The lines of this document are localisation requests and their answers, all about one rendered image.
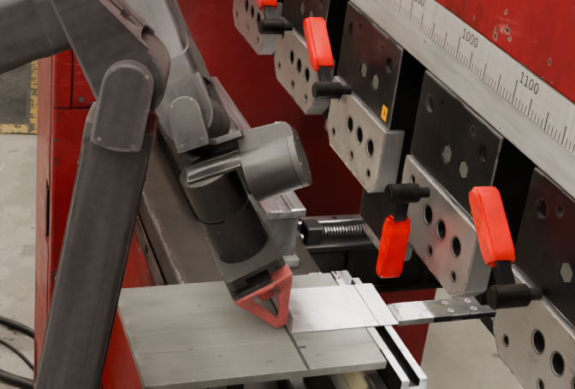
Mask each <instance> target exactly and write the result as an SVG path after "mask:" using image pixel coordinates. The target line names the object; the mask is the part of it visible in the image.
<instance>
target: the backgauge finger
mask: <svg viewBox="0 0 575 389"><path fill-rule="evenodd" d="M387 307H388V309H389V310H390V312H391V313H392V315H393V316H394V318H395V320H396V321H397V322H398V323H399V325H397V326H408V325H417V324H426V323H433V322H434V323H436V322H445V321H463V320H471V319H481V318H490V317H495V313H496V309H491V308H490V307H489V305H481V304H480V303H479V302H478V301H477V300H476V299H475V298H474V297H472V298H446V299H437V300H426V301H417V302H406V303H396V304H387Z"/></svg>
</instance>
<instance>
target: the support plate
mask: <svg viewBox="0 0 575 389"><path fill-rule="evenodd" d="M323 286H337V284H336V283H335V281H334V279H333V277H332V276H331V274H330V273H328V274H307V275H295V276H293V283H292V288H291V289H299V288H311V287H323ZM117 309H118V313H119V316H120V318H121V321H122V325H123V329H124V332H125V334H126V337H127V341H128V345H129V348H130V351H131V353H132V356H133V360H134V364H135V367H136V369H137V372H138V375H139V380H140V383H141V385H142V388H143V389H199V388H208V387H216V386H231V385H239V384H247V383H255V382H263V381H272V380H286V379H295V378H303V377H311V376H319V375H327V374H342V373H350V372H358V371H366V370H374V369H382V368H386V364H387V361H386V359H385V358H384V356H383V355H382V353H381V352H380V351H379V349H378V347H377V346H376V344H375V342H374V341H373V339H372V338H371V336H370V335H369V333H368V332H367V330H366V329H365V327H363V328H354V329H343V330H333V331H323V332H313V333H294V334H292V335H293V338H294V340H295V341H296V343H297V345H298V346H304V345H305V346H306V348H302V349H300V351H301V352H302V354H303V356H304V358H305V360H306V361H307V363H308V365H309V367H310V369H309V370H307V369H306V367H305V365H304V363H303V361H302V360H301V358H300V356H299V353H298V352H297V350H296V349H295V347H294V345H293V342H292V340H291V339H290V337H289V336H288V333H287V331H286V329H285V327H284V326H281V327H278V328H275V327H273V326H271V325H270V324H269V323H268V322H266V321H264V320H263V319H261V318H259V317H258V316H256V315H254V314H252V313H251V312H249V311H247V310H245V309H242V308H241V307H239V306H237V305H236V304H235V303H234V300H233V299H232V297H231V295H230V293H229V291H228V288H227V286H226V284H225V282H224V281H214V282H203V283H192V284H179V285H168V286H146V287H135V288H122V289H121V294H120V297H119V302H118V306H117Z"/></svg>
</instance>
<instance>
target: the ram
mask: <svg viewBox="0 0 575 389"><path fill-rule="evenodd" d="M350 1H351V2H352V3H354V4H355V5H356V6H357V7H358V8H359V9H361V10H362V11H363V12H364V13H365V14H366V15H367V16H369V17H370V18H371V19H372V20H373V21H374V22H375V23H376V24H377V25H378V26H379V27H380V28H381V29H383V30H384V31H385V32H386V33H387V34H388V35H390V36H391V37H392V38H393V39H394V40H395V41H396V42H398V43H399V44H400V45H401V46H402V47H403V48H404V49H406V50H407V51H408V52H409V53H410V54H411V55H413V56H414V57H415V58H416V59H417V60H418V61H419V62H421V63H422V64H423V65H424V66H425V67H426V68H428V69H429V70H430V71H431V73H433V74H434V75H435V76H436V77H437V78H438V79H439V80H441V81H442V82H443V83H444V84H445V85H446V86H447V87H449V88H450V89H451V90H452V91H453V92H454V93H456V94H457V95H458V96H459V97H460V98H461V99H462V100H464V101H465V102H466V103H467V104H468V105H469V106H471V107H472V108H473V109H474V110H475V111H476V112H477V113H479V114H480V115H481V116H482V117H483V118H484V119H485V120H486V121H487V122H488V123H489V124H490V125H491V126H493V127H494V128H495V129H496V130H497V131H498V132H500V133H501V134H502V135H503V136H504V137H505V138H506V139H508V140H509V141H510V142H511V143H512V144H514V145H515V146H516V147H517V148H518V149H519V150H520V151H522V152H523V153H524V154H525V155H526V156H527V157H529V158H530V159H531V160H532V161H533V162H534V163H535V164H536V165H537V166H538V167H539V168H540V169H541V170H543V171H544V172H545V173H546V174H547V175H548V176H549V177H551V178H552V179H553V180H554V181H555V182H556V183H558V184H559V185H560V186H561V187H562V188H563V189H564V190H566V191H567V192H568V193H569V194H570V195H571V196H573V197H574V198H575V155H573V154H572V153H571V152H570V151H569V150H568V149H567V148H566V147H564V146H563V145H562V144H561V143H559V142H558V141H557V140H556V139H554V138H553V137H552V136H551V135H549V134H548V133H547V132H545V131H544V130H543V129H542V128H541V127H539V126H538V125H537V124H536V123H535V122H534V121H533V120H531V119H530V118H529V117H528V116H526V115H525V114H524V113H523V112H521V111H520V110H519V109H517V108H516V107H515V106H514V105H513V104H511V103H510V102H509V101H508V100H506V99H505V98H504V97H503V96H502V95H501V94H500V93H499V92H497V91H496V90H495V89H493V88H492V87H491V86H490V85H488V84H487V83H486V82H485V81H483V80H482V79H481V78H480V77H478V76H477V75H476V74H474V73H473V72H472V71H471V70H470V69H469V68H468V67H467V66H465V65H464V64H463V63H462V62H460V61H459V60H458V59H457V58H455V57H454V56H453V55H452V54H450V53H449V52H448V51H447V50H445V49H444V48H443V47H442V46H440V45H439V44H438V43H437V42H436V41H435V40H434V39H433V38H431V37H430V36H429V35H427V34H426V33H425V32H424V31H422V30H421V29H420V28H419V27H417V26H416V25H415V24H414V23H412V22H411V21H410V20H409V19H407V18H406V17H405V16H404V15H403V14H402V13H401V12H400V11H398V10H397V9H396V8H394V7H393V6H392V5H391V4H390V3H388V2H387V1H386V0H350ZM433 1H434V2H436V3H437V4H439V5H440V6H441V7H443V8H444V9H445V10H446V11H447V12H449V13H450V14H451V15H453V16H454V17H456V18H457V19H458V20H460V21H461V22H463V23H464V24H465V25H467V26H468V27H469V28H470V29H471V30H473V31H474V32H476V33H477V34H478V35H480V36H481V37H482V38H484V39H485V40H487V41H488V42H489V43H491V44H492V45H493V46H494V47H495V48H497V49H498V50H500V51H501V52H503V53H504V54H505V55H507V56H508V57H510V58H511V59H512V60H514V61H515V62H516V63H517V64H518V65H520V66H521V67H522V68H524V69H525V70H527V71H528V72H529V73H531V74H532V75H534V76H535V77H536V78H538V79H539V80H540V81H541V82H542V83H544V84H545V85H547V86H548V87H549V88H551V89H552V90H553V91H555V92H556V93H558V94H559V95H560V96H562V97H563V98H564V99H565V100H566V101H568V102H569V103H571V104H572V105H573V106H575V0H433Z"/></svg>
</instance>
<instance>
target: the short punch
mask: <svg viewBox="0 0 575 389"><path fill-rule="evenodd" d="M392 208H393V205H392V204H389V203H388V202H387V201H386V199H385V197H384V192H371V193H369V192H367V191H366V190H365V189H364V191H363V197H362V202H361V207H360V212H359V214H360V215H361V217H362V218H363V219H364V221H365V229H364V231H365V233H366V234H367V236H368V237H369V238H370V240H371V241H372V243H373V244H374V245H375V247H376V248H377V249H378V250H379V247H380V242H381V237H382V227H383V224H384V222H385V219H386V218H387V217H388V216H389V215H391V213H392ZM411 256H412V247H411V246H410V245H409V244H408V243H407V247H406V254H405V260H404V261H408V260H410V259H411Z"/></svg>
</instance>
